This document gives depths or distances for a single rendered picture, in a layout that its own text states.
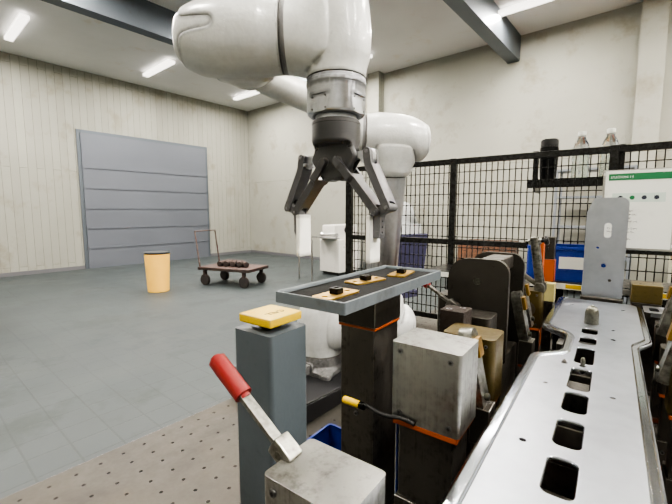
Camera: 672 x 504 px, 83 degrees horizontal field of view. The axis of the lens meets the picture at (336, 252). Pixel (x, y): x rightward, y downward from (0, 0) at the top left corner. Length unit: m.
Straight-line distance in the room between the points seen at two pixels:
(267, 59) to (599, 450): 0.68
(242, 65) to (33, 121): 9.62
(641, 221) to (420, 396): 1.42
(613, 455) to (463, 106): 7.82
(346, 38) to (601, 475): 0.62
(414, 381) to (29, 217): 9.66
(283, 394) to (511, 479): 0.28
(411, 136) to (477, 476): 0.86
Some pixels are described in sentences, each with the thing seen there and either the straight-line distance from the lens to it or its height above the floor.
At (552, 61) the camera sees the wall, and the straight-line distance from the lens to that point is 7.94.
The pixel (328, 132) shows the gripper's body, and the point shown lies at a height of 1.41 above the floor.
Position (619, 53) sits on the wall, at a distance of 7.78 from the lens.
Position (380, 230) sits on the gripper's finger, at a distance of 0.55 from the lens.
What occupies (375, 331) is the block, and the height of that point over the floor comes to 1.08.
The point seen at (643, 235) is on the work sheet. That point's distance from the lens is 1.85.
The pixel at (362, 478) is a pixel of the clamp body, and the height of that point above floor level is 1.06.
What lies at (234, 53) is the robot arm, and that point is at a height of 1.51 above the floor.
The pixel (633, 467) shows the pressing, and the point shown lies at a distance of 0.61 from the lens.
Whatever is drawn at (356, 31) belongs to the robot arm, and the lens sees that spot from 0.61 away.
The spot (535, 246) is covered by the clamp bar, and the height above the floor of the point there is 1.19.
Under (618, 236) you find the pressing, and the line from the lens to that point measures 1.57.
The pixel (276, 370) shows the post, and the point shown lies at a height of 1.10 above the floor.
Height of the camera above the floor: 1.29
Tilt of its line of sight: 6 degrees down
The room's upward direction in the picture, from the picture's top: straight up
